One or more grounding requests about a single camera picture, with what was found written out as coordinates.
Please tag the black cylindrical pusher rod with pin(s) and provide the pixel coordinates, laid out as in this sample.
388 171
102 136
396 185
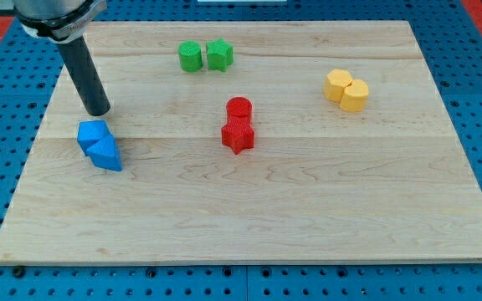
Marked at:
80 65

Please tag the yellow hexagon block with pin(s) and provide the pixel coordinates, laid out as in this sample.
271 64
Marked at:
336 82

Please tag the yellow heart block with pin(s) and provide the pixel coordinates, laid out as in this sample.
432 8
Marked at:
355 95

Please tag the blue cube block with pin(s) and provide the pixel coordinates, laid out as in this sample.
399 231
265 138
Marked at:
90 132

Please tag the blue triangle block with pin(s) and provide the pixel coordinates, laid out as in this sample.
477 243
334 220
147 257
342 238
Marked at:
105 154

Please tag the green cylinder block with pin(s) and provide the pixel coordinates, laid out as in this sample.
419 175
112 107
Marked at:
190 56

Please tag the green star block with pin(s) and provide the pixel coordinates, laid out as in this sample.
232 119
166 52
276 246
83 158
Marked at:
219 54

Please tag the red cylinder block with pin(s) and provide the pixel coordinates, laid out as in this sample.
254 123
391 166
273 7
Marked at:
239 108

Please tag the light wooden board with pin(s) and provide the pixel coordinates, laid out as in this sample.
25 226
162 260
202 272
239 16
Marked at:
322 186

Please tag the red star block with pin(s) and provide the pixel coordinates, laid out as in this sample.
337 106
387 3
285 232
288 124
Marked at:
238 134

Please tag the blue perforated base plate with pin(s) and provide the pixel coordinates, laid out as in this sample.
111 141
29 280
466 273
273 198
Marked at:
448 34

